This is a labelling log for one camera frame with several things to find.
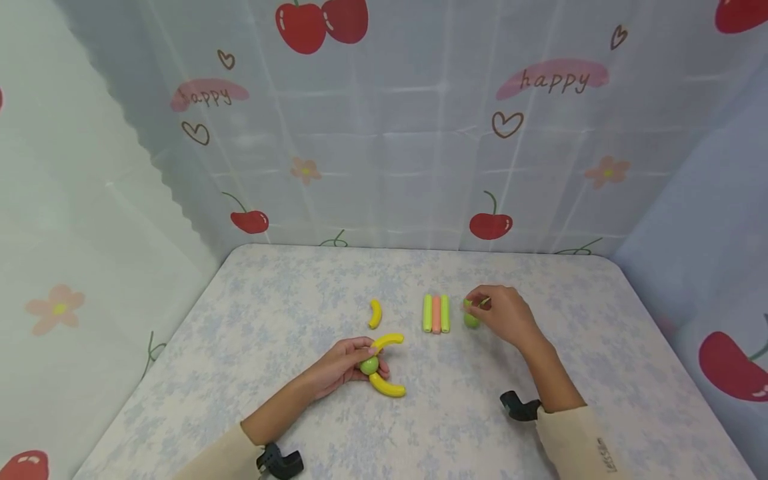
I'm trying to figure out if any person's left hand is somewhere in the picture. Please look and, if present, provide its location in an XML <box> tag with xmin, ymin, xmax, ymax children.
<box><xmin>308</xmin><ymin>336</ymin><xmax>391</xmax><ymax>401</ymax></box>

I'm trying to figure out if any black wrist band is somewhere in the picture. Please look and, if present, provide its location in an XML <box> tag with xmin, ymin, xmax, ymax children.
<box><xmin>499</xmin><ymin>391</ymin><xmax>543</xmax><ymax>422</ymax></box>
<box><xmin>256</xmin><ymin>442</ymin><xmax>305</xmax><ymax>480</ymax></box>

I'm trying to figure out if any person's right forearm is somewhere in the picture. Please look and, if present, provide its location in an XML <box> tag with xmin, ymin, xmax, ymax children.
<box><xmin>517</xmin><ymin>336</ymin><xmax>635</xmax><ymax>480</ymax></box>

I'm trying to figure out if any person's right hand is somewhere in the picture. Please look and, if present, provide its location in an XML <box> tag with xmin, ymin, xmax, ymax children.
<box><xmin>465</xmin><ymin>285</ymin><xmax>546</xmax><ymax>352</ymax></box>

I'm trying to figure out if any person's left forearm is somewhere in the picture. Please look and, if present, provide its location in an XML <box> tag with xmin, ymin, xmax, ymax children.
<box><xmin>173</xmin><ymin>377</ymin><xmax>325</xmax><ymax>480</ymax></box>

